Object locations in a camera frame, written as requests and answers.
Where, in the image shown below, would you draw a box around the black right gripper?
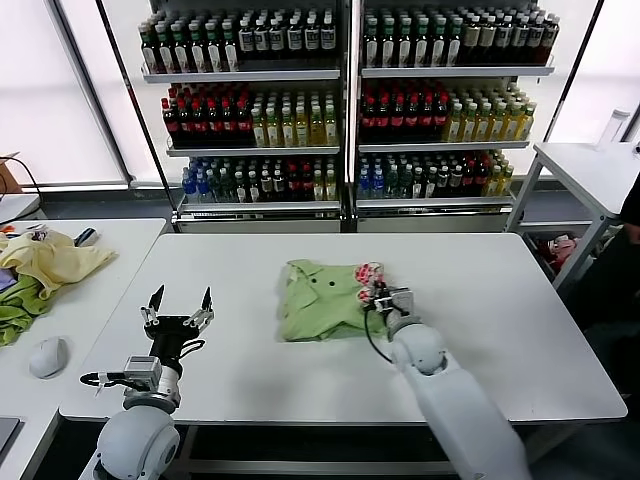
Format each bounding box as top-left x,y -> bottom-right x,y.
360,279 -> 399,321

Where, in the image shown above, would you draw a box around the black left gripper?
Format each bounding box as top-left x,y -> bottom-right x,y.
139,284 -> 216,371

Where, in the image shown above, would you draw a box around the light green polo shirt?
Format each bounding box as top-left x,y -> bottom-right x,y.
273,258 -> 392,344

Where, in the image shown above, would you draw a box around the pale yellow garment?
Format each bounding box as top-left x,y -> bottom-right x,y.
0,230 -> 120,301

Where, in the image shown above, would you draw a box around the white computer mouse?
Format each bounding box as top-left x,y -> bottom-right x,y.
28,336 -> 70,380

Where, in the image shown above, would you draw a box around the lime green cloth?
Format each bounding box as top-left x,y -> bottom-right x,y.
0,274 -> 51,347

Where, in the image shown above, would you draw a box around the red white bagged items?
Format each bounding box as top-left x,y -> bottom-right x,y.
534,233 -> 581,266

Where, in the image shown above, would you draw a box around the dark slanted metal pole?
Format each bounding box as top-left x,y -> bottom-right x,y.
542,0 -> 607,146
94,0 -> 177,235

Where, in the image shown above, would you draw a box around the grey laptop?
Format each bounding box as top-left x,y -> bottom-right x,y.
0,416 -> 24,454

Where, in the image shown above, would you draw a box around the brown cardboard box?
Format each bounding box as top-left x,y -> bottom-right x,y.
0,151 -> 24,195

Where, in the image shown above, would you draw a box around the grey metal bottle shelf rack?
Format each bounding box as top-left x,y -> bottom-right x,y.
349,0 -> 557,234
139,0 -> 354,234

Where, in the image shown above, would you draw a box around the green cap dark juice bottle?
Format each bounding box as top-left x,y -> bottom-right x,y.
412,19 -> 431,69
155,23 -> 173,73
221,23 -> 239,73
141,23 -> 157,73
205,23 -> 223,73
446,19 -> 464,69
396,19 -> 414,69
362,19 -> 381,69
171,23 -> 189,73
379,19 -> 398,69
429,19 -> 448,69
188,23 -> 206,73

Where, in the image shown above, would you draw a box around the white cap black label bottle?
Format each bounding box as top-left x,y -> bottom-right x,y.
252,17 -> 270,69
237,17 -> 254,69
269,17 -> 287,69
302,17 -> 320,69
286,17 -> 304,69
319,17 -> 337,69

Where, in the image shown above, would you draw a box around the white cap brown tea bottle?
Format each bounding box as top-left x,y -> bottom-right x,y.
478,17 -> 497,66
462,17 -> 480,66
542,17 -> 560,66
527,17 -> 544,66
511,17 -> 529,66
495,17 -> 513,66

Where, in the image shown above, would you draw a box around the dark clothed person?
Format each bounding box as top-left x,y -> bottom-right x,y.
567,180 -> 640,346

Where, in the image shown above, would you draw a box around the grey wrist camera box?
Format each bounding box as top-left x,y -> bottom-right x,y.
123,355 -> 164,390
391,288 -> 415,317

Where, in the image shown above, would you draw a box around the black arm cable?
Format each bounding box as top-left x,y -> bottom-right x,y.
363,305 -> 401,366

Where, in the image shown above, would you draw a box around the black white wrist cable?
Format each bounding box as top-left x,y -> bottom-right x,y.
79,370 -> 126,399

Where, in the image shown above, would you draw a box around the thin black cable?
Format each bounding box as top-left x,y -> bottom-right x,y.
0,152 -> 41,194

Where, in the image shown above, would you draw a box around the grey window frame post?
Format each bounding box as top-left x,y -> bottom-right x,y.
49,0 -> 137,190

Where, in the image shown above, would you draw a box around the white metal frame table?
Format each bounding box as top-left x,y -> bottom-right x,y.
502,141 -> 640,291

